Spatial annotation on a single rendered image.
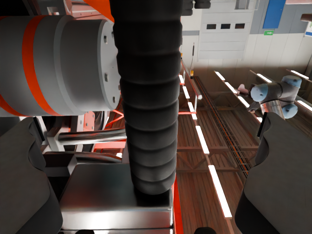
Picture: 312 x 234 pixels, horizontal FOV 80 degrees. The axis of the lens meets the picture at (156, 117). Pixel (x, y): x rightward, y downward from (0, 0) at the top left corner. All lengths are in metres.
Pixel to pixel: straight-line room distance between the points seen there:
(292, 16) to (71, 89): 15.64
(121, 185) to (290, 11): 15.55
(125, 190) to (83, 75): 0.14
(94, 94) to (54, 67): 0.05
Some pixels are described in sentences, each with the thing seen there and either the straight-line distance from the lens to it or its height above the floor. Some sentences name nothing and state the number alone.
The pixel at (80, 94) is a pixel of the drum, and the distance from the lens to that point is 0.25.
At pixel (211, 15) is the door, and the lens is 13.66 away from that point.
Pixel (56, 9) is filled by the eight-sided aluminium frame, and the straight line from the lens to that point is 0.57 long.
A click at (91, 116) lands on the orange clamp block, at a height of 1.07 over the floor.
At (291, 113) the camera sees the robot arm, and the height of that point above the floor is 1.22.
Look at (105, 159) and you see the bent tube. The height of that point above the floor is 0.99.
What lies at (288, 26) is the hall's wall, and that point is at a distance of 15.76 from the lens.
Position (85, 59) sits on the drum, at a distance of 0.24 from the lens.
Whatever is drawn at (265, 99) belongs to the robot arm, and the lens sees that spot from 0.96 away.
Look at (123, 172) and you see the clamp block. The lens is 0.18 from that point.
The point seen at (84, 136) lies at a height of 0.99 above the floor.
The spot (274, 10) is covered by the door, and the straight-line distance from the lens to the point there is 15.06.
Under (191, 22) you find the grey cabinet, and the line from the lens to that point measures 11.44.
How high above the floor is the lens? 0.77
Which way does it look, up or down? 30 degrees up
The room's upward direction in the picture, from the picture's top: 179 degrees clockwise
